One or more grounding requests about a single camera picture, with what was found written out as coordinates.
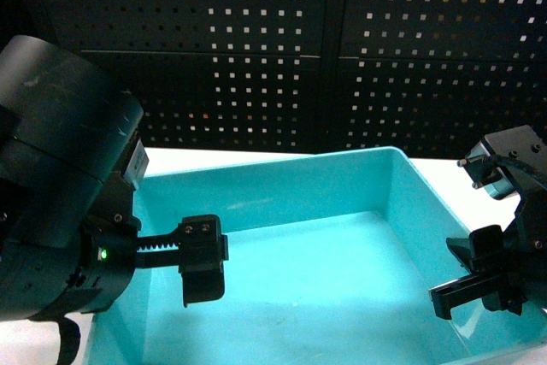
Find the black perforated panel left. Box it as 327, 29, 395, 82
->
37, 0, 339, 153

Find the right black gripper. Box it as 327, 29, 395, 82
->
429, 176, 546, 319

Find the black perforated panel right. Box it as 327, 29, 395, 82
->
328, 0, 546, 158

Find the black perforated panel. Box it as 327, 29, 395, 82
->
37, 0, 339, 153
328, 0, 546, 158

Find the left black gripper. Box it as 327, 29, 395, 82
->
66, 171, 228, 314

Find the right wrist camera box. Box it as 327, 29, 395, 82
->
457, 125, 546, 200

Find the teal plastic box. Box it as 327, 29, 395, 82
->
85, 148, 546, 364

